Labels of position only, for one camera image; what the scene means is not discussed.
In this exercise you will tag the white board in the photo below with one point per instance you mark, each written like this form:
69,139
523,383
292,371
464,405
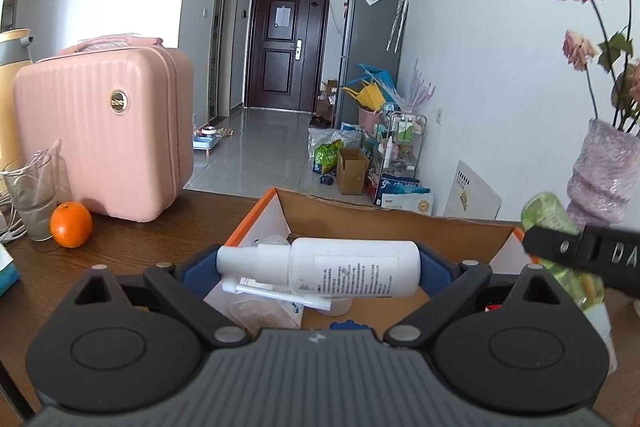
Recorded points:
472,192

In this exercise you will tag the blue paper box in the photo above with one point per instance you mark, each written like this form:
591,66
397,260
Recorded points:
405,197

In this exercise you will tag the clear cotton swab pack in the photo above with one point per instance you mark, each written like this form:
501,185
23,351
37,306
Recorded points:
265,314

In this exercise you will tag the small brown cardboard box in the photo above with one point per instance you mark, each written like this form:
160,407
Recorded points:
352,172

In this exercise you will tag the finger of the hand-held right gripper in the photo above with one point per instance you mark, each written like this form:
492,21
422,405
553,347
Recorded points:
550,244

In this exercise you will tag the pink bucket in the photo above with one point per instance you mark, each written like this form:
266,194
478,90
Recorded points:
369,119

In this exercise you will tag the blue bottle cap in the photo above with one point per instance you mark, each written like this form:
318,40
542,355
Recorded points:
350,326

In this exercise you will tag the white spray bottle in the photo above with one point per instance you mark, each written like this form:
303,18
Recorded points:
350,267

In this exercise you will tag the white wall outlet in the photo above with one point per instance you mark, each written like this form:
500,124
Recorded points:
440,116

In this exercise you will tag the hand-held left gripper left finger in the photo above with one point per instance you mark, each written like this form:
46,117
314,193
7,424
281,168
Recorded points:
197,274

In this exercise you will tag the yellow thermos jug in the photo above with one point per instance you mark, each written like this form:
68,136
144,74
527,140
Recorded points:
10,107

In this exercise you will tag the red cardboard box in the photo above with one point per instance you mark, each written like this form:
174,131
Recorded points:
380,219

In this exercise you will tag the pink suitcase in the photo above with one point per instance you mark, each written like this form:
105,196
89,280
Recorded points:
100,132

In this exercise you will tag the clear glass cup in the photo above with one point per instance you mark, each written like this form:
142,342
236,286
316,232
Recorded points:
32,202

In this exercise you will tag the blue tissue pack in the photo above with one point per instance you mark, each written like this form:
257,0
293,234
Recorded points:
7,269

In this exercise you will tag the clear folded umbrella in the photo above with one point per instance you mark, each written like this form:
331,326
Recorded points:
398,17

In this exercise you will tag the grey refrigerator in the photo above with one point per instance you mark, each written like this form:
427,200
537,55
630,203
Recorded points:
370,52

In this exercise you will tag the green plastic bag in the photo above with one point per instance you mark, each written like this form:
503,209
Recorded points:
327,157

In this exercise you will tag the metal storage rack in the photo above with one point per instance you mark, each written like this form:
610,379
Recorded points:
402,147

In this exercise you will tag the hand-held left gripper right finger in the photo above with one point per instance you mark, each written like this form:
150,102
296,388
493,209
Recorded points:
436,273

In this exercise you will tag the orange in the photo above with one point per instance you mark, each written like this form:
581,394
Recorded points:
71,224

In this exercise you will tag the blue pet feeder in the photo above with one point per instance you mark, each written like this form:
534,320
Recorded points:
210,142

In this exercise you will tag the dark brown door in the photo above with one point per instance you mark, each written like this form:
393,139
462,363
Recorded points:
285,47

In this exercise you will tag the purple hangers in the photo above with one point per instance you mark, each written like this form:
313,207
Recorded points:
419,89

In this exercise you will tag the green tube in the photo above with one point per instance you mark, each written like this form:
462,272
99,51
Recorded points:
547,212

